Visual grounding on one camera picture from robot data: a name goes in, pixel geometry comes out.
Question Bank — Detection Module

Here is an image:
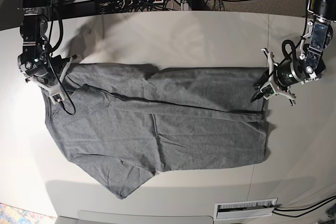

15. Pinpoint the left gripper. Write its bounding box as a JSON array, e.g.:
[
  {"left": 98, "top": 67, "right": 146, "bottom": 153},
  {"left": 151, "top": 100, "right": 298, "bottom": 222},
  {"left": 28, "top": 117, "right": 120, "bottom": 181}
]
[{"left": 250, "top": 48, "right": 302, "bottom": 105}]

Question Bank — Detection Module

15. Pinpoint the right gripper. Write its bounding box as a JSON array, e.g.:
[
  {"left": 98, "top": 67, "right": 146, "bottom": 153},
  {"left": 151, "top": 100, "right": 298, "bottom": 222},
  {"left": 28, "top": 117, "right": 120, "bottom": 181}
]
[{"left": 18, "top": 54, "right": 79, "bottom": 95}]

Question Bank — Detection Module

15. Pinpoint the grey T-shirt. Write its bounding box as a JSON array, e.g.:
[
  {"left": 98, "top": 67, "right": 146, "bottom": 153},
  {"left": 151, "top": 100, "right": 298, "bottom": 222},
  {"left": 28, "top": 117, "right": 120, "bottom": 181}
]
[{"left": 44, "top": 63, "right": 268, "bottom": 199}]

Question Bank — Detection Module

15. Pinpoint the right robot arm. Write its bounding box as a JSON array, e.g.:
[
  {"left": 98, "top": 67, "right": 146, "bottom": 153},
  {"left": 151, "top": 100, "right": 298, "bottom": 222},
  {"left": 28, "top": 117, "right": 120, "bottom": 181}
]
[{"left": 18, "top": 0, "right": 78, "bottom": 103}]

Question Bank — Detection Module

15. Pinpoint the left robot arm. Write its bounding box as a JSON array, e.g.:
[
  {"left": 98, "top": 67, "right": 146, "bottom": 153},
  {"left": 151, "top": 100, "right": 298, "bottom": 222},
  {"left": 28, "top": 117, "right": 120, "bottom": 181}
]
[{"left": 251, "top": 0, "right": 335, "bottom": 105}]

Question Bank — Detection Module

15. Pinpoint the black power strip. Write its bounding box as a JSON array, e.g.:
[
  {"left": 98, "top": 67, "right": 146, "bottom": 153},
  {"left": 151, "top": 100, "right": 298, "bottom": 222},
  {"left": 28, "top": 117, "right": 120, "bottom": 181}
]
[{"left": 98, "top": 0, "right": 165, "bottom": 15}]

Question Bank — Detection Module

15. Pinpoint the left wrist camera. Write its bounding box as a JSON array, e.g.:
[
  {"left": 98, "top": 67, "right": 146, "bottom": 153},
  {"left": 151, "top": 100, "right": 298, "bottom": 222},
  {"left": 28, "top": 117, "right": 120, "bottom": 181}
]
[{"left": 261, "top": 84, "right": 275, "bottom": 100}]

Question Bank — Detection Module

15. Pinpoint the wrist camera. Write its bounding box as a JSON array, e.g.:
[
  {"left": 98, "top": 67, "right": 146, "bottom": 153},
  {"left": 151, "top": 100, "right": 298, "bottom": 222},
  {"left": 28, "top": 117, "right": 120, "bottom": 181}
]
[
  {"left": 49, "top": 91, "right": 66, "bottom": 105},
  {"left": 261, "top": 84, "right": 275, "bottom": 100}
]

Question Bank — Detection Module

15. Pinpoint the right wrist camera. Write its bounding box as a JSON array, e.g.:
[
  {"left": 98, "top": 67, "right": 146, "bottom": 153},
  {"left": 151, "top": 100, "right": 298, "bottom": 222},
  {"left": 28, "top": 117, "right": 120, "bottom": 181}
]
[{"left": 49, "top": 91, "right": 66, "bottom": 105}]

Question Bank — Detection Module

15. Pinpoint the white cable grommet box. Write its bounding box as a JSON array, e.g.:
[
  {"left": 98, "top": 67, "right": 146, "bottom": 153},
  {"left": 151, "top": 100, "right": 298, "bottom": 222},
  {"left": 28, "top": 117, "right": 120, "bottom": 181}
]
[{"left": 214, "top": 198, "right": 278, "bottom": 221}]

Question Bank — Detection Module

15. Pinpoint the black cable pair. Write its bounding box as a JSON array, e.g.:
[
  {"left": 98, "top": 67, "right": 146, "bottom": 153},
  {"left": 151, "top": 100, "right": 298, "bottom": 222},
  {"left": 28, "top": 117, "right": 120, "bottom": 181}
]
[{"left": 272, "top": 195, "right": 336, "bottom": 218}]

